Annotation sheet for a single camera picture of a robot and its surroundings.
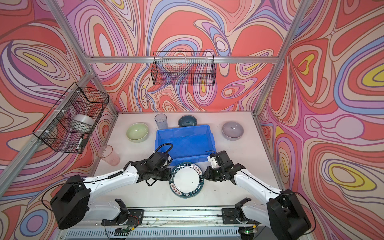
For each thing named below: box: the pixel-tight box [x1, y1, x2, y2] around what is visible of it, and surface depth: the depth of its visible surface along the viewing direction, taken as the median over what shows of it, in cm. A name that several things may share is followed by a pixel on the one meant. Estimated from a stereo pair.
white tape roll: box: [71, 114, 95, 133], surface depth 74 cm
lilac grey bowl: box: [221, 121, 244, 141], surface depth 107 cm
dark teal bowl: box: [178, 114, 198, 127], surface depth 111 cm
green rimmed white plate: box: [169, 162, 205, 198], surface depth 84 cm
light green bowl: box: [126, 122, 149, 143], surface depth 106 cm
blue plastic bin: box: [155, 124, 217, 167], surface depth 103 cm
